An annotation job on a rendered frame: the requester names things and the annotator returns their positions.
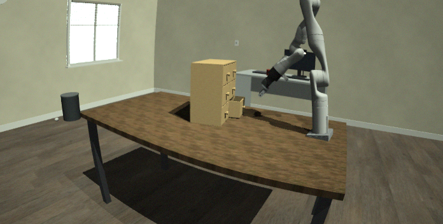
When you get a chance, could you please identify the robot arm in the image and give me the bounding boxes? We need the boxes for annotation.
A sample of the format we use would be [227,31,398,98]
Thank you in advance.
[280,0,330,134]

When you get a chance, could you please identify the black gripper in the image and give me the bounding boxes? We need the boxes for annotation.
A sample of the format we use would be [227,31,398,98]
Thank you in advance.
[258,61,288,98]

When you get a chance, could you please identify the tan wooden chest of drawers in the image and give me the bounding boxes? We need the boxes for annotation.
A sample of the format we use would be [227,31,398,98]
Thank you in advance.
[190,59,237,127]

